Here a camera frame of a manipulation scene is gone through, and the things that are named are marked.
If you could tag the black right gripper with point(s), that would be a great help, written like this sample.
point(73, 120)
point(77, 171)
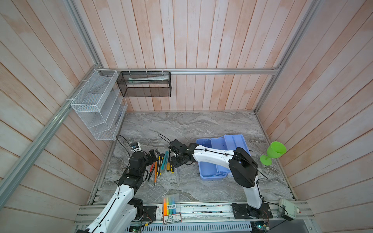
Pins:
point(174, 162)

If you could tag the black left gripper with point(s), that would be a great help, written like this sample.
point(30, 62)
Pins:
point(153, 155)

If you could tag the white toolbox lid pink handle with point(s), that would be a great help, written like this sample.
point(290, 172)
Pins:
point(288, 210)

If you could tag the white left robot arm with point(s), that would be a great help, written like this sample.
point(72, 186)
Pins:
point(123, 207)

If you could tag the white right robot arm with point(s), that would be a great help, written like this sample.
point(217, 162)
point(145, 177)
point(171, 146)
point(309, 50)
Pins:
point(242, 166)

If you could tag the highlighter marker pack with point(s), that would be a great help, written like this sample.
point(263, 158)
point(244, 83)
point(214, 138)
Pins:
point(171, 207)

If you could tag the teal utility knife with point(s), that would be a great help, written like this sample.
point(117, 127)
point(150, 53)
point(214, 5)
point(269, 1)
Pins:
point(165, 161)

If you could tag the yellow black utility knife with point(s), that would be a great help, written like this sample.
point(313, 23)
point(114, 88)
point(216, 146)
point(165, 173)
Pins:
point(159, 165)

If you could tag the blue toolbox base tray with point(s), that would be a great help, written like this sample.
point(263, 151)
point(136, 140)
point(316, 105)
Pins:
point(217, 167)

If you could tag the green plastic goblet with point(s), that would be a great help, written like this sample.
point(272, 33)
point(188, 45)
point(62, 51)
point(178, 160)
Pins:
point(274, 151)

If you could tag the orange handled screwdriver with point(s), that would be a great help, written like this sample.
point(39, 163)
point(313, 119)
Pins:
point(155, 173)

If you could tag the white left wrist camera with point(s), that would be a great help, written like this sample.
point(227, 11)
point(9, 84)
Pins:
point(135, 146)

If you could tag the red handled hex key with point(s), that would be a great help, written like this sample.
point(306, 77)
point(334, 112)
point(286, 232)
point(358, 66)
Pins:
point(151, 170)

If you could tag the black wire mesh basket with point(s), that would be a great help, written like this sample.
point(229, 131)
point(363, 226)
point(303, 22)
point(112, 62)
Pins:
point(134, 84)

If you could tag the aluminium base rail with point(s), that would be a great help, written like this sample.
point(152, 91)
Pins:
point(198, 217)

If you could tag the white wire mesh shelf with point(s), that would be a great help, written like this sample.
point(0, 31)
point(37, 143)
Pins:
point(101, 107)

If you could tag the horizontal aluminium wall rail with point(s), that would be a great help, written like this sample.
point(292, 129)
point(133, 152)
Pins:
point(211, 71)

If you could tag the left aluminium frame rail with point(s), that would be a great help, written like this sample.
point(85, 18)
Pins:
point(22, 166)

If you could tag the right aluminium frame post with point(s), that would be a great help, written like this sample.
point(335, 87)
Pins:
point(312, 8)

